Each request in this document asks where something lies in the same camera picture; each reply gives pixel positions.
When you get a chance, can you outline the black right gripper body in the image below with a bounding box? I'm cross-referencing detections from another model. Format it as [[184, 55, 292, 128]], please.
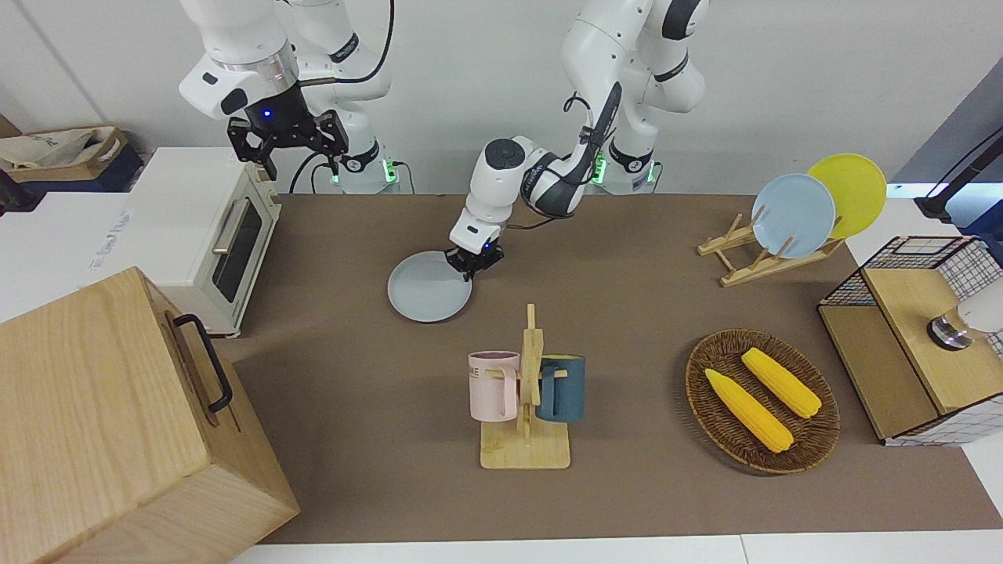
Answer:
[[226, 81, 350, 164]]

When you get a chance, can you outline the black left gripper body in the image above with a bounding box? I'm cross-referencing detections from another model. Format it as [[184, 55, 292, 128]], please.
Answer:
[[444, 243, 505, 273]]

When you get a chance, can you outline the gray plate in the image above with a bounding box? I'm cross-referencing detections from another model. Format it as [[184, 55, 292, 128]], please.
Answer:
[[387, 251, 473, 323]]

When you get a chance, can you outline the wooden plate rack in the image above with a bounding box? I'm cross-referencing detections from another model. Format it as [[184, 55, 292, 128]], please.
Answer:
[[697, 213, 847, 288]]

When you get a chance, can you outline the light blue plate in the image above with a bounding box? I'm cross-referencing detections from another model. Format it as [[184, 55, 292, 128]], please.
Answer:
[[751, 173, 837, 260]]

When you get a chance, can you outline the yellow plate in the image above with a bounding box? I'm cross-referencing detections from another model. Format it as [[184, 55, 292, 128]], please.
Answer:
[[807, 154, 888, 240]]

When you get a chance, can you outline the white toaster oven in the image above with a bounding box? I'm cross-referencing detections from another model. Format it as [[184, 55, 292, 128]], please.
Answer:
[[118, 146, 283, 339]]

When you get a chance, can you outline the pink mug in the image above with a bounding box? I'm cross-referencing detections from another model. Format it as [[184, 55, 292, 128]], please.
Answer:
[[468, 350, 522, 422]]

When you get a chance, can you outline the brown table mat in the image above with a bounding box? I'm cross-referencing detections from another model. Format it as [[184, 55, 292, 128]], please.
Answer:
[[212, 193, 1003, 545]]

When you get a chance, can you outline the dark blue mug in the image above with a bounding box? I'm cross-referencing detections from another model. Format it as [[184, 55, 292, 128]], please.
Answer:
[[535, 354, 587, 425]]

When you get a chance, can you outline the cardboard box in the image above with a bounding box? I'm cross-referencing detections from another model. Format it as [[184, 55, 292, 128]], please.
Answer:
[[0, 125, 130, 185]]

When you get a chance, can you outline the wooden mug stand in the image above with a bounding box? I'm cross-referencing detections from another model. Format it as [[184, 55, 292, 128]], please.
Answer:
[[480, 303, 571, 471]]

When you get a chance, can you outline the white bag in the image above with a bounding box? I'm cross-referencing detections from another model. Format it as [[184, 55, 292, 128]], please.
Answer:
[[0, 128, 118, 169]]

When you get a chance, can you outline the white printed box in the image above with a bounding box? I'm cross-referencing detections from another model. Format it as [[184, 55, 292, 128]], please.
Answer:
[[0, 190, 185, 324]]

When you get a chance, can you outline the brown wicker basket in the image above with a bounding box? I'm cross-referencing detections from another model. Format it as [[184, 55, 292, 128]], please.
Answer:
[[685, 328, 841, 475]]

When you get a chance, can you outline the yellow corn cob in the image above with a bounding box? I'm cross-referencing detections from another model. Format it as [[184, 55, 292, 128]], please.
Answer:
[[704, 368, 795, 454], [741, 347, 823, 419]]

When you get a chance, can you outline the black stand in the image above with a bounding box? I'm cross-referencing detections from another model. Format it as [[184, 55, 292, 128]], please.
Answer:
[[913, 129, 1003, 224]]

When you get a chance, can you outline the white object with metal base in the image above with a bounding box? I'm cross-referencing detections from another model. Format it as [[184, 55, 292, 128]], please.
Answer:
[[927, 278, 1003, 351]]

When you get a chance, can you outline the black right base cable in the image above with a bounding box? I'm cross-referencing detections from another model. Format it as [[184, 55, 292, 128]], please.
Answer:
[[288, 150, 342, 194]]

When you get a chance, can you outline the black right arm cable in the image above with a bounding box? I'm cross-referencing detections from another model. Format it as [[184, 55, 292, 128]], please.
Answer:
[[298, 0, 395, 85]]

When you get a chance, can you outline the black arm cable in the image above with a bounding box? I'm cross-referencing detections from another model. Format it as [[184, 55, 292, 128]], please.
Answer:
[[564, 92, 600, 187], [298, 0, 395, 85]]

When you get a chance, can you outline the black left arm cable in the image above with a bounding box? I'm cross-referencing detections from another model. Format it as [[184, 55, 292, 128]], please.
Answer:
[[564, 92, 600, 187]]

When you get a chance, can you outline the wooden box with black handle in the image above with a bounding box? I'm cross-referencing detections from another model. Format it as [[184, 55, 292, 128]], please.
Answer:
[[0, 266, 301, 564]]

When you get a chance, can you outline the wire mesh wooden shelf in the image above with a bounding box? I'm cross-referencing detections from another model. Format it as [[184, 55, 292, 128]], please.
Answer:
[[817, 235, 1003, 447]]

